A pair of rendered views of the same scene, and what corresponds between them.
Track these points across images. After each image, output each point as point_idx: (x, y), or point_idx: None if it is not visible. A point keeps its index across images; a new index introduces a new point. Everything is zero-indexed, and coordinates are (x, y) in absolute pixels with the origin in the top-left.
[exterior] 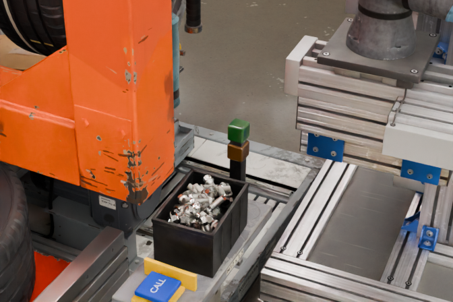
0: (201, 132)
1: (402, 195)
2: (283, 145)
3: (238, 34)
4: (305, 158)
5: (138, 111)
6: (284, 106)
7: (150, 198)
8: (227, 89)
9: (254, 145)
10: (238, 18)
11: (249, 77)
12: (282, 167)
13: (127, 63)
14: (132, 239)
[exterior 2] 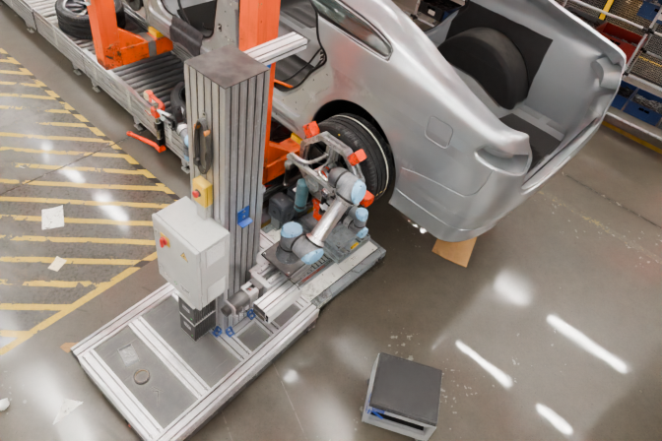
0: (352, 273)
1: (255, 300)
2: (345, 311)
3: (469, 337)
4: (317, 301)
5: None
6: (380, 326)
7: (274, 213)
8: (403, 307)
9: (335, 287)
10: (493, 345)
11: (415, 322)
12: (314, 291)
13: None
14: (277, 221)
